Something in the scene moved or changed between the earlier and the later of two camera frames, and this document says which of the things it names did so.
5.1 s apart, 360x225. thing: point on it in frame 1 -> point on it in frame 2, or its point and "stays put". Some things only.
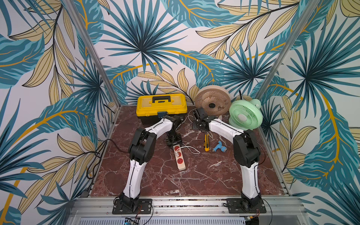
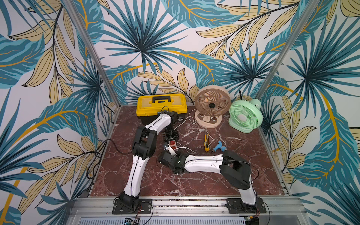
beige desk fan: (215, 101) stays put
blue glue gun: (223, 148) stays put
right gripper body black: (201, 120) -> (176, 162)
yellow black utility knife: (206, 143) stays put
